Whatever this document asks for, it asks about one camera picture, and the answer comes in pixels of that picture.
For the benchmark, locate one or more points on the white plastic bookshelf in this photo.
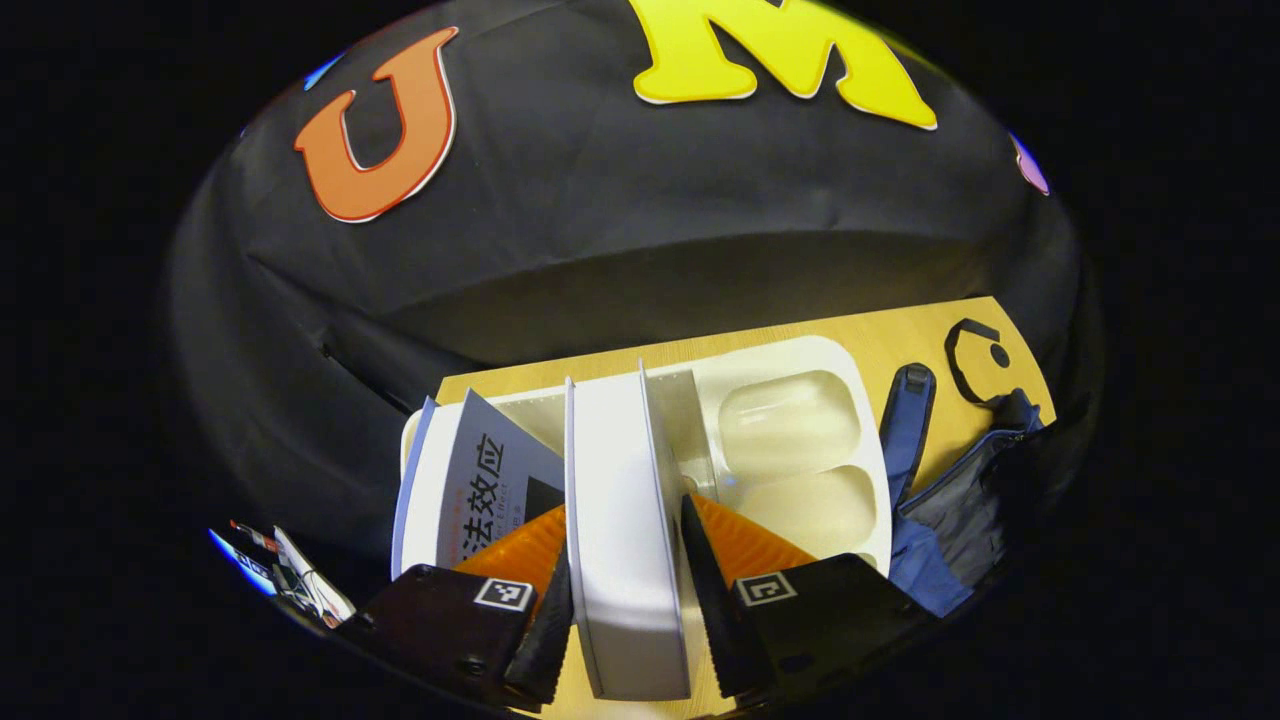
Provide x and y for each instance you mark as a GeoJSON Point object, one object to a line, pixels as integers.
{"type": "Point", "coordinates": [790, 420]}

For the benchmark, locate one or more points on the white book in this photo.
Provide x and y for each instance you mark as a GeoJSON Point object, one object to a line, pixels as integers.
{"type": "Point", "coordinates": [625, 520]}

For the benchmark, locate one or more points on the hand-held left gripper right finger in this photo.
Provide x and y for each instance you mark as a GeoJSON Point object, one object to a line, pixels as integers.
{"type": "Point", "coordinates": [715, 620]}

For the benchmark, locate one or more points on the blue schoolbag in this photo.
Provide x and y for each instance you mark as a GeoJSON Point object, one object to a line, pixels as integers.
{"type": "Point", "coordinates": [950, 520]}

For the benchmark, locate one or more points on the grey book with black print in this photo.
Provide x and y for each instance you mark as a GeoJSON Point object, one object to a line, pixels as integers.
{"type": "Point", "coordinates": [480, 470]}

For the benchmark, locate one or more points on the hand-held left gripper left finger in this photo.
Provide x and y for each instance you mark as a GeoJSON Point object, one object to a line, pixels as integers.
{"type": "Point", "coordinates": [545, 640]}

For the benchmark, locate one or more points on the black round disc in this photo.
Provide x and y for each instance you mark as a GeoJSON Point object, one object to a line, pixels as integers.
{"type": "Point", "coordinates": [1000, 354]}

